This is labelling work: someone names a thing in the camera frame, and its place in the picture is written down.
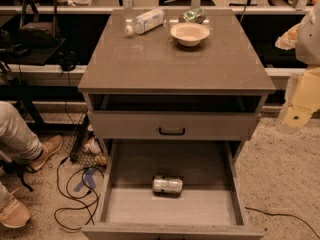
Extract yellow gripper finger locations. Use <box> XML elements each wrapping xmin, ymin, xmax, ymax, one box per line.
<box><xmin>281</xmin><ymin>106</ymin><xmax>312</xmax><ymax>128</ymax></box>

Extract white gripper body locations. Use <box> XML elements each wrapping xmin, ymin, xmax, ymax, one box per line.
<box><xmin>285</xmin><ymin>67</ymin><xmax>320</xmax><ymax>112</ymax></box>

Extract white 7up soda can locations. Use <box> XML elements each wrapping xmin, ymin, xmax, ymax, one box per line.
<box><xmin>152</xmin><ymin>176</ymin><xmax>183</xmax><ymax>195</ymax></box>

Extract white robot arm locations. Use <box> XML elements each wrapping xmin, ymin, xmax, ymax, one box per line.
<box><xmin>279</xmin><ymin>2</ymin><xmax>320</xmax><ymax>131</ymax></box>

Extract grey drawer cabinet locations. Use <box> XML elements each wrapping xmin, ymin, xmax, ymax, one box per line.
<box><xmin>77</xmin><ymin>7</ymin><xmax>277</xmax><ymax>240</ymax></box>

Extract green crushed soda can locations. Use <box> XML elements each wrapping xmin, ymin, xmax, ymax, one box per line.
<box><xmin>178</xmin><ymin>8</ymin><xmax>206</xmax><ymax>24</ymax></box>

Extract open grey middle drawer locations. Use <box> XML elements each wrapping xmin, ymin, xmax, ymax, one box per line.
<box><xmin>83</xmin><ymin>140</ymin><xmax>263</xmax><ymax>240</ymax></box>

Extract closed grey upper drawer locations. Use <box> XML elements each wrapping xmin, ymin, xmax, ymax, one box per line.
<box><xmin>88</xmin><ymin>111</ymin><xmax>260</xmax><ymax>141</ymax></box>

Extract white paper bowl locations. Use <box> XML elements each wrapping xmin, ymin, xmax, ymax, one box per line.
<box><xmin>170</xmin><ymin>22</ymin><xmax>210</xmax><ymax>47</ymax></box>

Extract clear plastic water bottle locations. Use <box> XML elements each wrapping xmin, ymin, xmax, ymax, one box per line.
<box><xmin>125</xmin><ymin>9</ymin><xmax>165</xmax><ymax>36</ymax></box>

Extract blue tape cross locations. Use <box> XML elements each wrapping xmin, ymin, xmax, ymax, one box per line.
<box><xmin>74</xmin><ymin>167</ymin><xmax>97</xmax><ymax>192</ymax></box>

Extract black headphones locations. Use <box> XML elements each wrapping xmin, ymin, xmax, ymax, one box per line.
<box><xmin>58</xmin><ymin>51</ymin><xmax>78</xmax><ymax>72</ymax></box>

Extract tan shoe upper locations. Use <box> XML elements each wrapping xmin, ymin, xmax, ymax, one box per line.
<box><xmin>27</xmin><ymin>135</ymin><xmax>63</xmax><ymax>173</ymax></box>

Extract tan shoe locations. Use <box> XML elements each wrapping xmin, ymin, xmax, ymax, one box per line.
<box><xmin>0</xmin><ymin>193</ymin><xmax>31</xmax><ymax>229</ymax></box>
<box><xmin>27</xmin><ymin>135</ymin><xmax>63</xmax><ymax>173</ymax></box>

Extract black bag on shelf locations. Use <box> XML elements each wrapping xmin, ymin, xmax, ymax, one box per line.
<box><xmin>18</xmin><ymin>0</ymin><xmax>59</xmax><ymax>48</ymax></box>

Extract person leg beige trousers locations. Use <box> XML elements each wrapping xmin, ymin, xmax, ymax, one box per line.
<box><xmin>0</xmin><ymin>101</ymin><xmax>42</xmax><ymax>161</ymax></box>

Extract tan shoe lower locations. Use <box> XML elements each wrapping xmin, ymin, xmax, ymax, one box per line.
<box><xmin>0</xmin><ymin>193</ymin><xmax>31</xmax><ymax>229</ymax></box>

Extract black cable right floor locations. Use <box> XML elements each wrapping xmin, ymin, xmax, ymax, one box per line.
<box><xmin>245</xmin><ymin>206</ymin><xmax>320</xmax><ymax>240</ymax></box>

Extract black drawer handle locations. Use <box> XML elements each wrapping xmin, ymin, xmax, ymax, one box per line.
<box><xmin>158</xmin><ymin>127</ymin><xmax>186</xmax><ymax>136</ymax></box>

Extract black wire mesh rack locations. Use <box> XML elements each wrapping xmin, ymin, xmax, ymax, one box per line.
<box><xmin>66</xmin><ymin>115</ymin><xmax>106</xmax><ymax>166</ymax></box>

